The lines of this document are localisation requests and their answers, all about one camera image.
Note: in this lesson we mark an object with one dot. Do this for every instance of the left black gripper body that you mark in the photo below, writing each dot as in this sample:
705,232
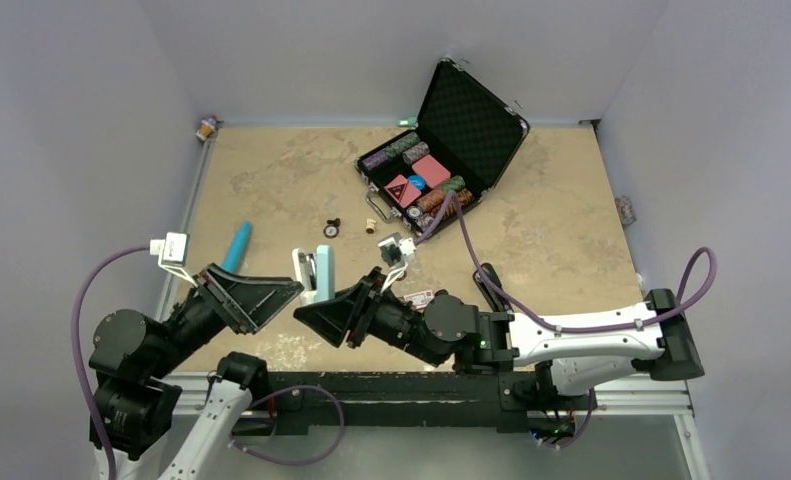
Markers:
226,307

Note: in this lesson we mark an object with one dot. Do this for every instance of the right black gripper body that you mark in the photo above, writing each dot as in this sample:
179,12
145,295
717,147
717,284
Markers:
360,327

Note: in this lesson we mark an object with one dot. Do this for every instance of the light blue stapler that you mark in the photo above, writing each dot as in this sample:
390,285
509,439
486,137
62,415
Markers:
316,272

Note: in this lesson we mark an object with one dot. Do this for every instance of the black stapler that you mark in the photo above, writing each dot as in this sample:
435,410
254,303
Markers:
487,281

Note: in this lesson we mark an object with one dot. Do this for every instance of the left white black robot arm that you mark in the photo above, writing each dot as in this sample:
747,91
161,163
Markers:
133,353

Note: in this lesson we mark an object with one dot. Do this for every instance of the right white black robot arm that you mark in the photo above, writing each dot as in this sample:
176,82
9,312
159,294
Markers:
580,351

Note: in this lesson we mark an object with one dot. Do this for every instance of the light blue marker tube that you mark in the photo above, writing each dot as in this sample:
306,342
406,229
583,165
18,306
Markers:
236,251

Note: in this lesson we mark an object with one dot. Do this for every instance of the red white staple box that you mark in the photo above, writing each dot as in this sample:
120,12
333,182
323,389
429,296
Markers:
419,300

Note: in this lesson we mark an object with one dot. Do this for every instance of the brown poker chip left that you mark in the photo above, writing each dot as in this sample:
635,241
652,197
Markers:
331,231

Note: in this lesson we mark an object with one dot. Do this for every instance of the pink card deck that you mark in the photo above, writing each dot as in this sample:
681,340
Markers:
431,171

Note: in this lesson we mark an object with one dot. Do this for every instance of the small orange bottle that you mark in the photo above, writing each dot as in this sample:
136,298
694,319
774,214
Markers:
208,126

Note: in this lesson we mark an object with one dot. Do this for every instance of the black poker chip case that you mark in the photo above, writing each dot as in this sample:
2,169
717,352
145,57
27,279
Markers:
463,125

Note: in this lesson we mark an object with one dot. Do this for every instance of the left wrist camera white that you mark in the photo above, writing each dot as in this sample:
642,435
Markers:
171,253

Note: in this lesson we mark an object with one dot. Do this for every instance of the chip stack by wall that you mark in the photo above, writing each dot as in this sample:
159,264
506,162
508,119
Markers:
625,211

